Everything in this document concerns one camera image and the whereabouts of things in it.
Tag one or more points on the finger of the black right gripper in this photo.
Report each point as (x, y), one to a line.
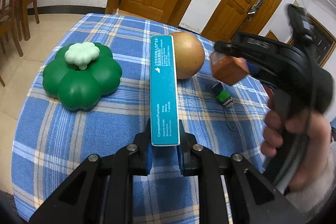
(262, 75)
(234, 48)

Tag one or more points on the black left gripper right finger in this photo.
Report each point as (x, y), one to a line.
(231, 188)

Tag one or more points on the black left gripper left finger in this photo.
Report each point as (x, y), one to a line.
(100, 189)

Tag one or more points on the orange cardboard box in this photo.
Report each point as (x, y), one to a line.
(227, 69)

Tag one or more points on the green white toy keychain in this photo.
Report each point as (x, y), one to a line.
(225, 99)

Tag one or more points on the teal white medicine box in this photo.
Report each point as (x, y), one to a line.
(164, 121)

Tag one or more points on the right hand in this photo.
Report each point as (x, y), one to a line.
(318, 130)

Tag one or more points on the red yellow apple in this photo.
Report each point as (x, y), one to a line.
(189, 54)

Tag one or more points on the dark entrance door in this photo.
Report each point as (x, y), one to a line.
(324, 41)

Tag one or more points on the green flower shaped container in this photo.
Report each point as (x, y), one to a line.
(80, 74)

